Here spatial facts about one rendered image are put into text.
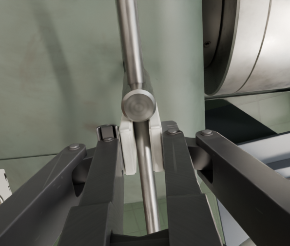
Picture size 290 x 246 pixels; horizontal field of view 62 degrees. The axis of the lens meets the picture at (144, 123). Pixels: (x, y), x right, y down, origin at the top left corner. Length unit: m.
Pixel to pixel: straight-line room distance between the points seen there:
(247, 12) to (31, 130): 0.27
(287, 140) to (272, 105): 0.83
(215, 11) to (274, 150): 0.69
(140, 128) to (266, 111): 1.62
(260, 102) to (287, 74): 1.35
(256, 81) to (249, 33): 0.09
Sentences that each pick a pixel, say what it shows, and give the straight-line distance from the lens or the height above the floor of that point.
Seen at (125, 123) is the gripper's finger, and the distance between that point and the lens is 0.15.
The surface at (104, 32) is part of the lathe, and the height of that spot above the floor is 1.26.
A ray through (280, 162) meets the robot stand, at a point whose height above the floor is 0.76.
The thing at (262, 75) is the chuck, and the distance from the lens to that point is 0.37.
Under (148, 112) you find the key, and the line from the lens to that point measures 0.15.
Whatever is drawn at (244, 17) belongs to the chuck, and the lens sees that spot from 0.31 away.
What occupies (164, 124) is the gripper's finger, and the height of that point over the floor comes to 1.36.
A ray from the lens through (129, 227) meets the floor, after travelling 2.02.
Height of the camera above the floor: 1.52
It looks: 72 degrees down
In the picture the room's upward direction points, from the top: 177 degrees clockwise
